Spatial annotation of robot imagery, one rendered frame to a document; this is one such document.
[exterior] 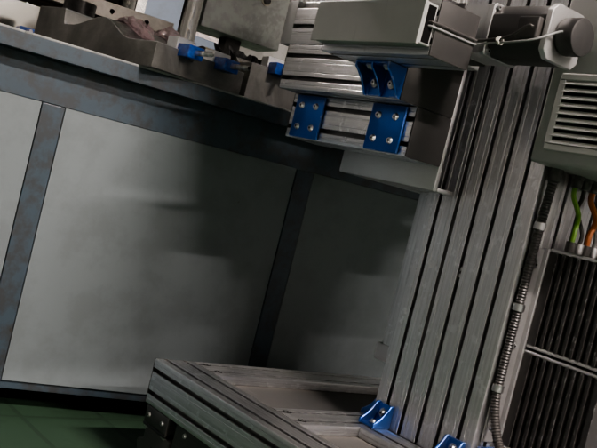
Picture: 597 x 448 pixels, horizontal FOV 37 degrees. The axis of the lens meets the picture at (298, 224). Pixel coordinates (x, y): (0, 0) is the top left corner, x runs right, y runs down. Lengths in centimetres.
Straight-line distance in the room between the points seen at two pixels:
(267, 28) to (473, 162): 162
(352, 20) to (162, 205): 76
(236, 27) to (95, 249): 129
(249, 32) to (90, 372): 145
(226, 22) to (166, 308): 126
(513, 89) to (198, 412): 82
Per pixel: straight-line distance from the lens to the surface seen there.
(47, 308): 205
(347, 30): 152
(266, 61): 221
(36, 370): 209
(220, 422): 164
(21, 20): 282
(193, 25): 292
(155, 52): 196
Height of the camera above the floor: 62
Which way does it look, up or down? 2 degrees down
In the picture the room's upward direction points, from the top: 14 degrees clockwise
